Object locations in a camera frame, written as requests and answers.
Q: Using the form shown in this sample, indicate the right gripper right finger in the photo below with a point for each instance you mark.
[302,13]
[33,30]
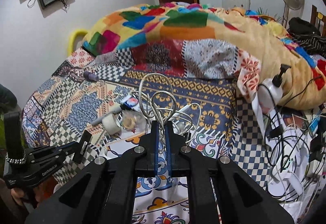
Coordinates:
[170,152]

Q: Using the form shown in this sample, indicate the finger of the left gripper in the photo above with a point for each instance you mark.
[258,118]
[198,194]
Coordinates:
[67,149]
[82,146]

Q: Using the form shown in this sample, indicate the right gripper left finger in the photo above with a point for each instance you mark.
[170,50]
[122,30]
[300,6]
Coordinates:
[155,133]

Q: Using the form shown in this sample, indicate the patchwork patterned bedsheet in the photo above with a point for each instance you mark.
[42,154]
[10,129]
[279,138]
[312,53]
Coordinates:
[191,84]

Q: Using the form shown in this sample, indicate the clear tape roll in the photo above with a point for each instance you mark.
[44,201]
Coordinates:
[133,121]

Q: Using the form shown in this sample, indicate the white tape roll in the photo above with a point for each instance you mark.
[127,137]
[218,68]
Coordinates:
[111,124]

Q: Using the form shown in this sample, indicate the white toothpaste tube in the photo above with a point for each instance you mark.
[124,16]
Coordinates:
[130,103]

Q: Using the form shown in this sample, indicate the grey marker pen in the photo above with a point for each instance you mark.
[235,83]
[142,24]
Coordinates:
[114,110]

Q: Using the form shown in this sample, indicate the purple cylinder bottle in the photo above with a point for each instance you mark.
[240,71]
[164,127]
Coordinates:
[90,76]

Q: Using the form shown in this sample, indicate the yellow hoop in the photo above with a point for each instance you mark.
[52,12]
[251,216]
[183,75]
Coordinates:
[78,33]

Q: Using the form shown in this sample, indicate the white pump lotion bottle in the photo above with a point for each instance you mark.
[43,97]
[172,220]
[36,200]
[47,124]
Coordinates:
[270,91]

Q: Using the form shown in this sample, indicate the colourful fleece blanket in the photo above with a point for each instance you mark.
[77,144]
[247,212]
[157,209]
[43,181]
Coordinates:
[258,35]

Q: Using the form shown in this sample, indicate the black striped clothing pile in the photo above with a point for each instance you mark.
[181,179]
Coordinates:
[307,36]

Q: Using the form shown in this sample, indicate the wooden chair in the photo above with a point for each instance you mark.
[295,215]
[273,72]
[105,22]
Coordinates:
[318,20]

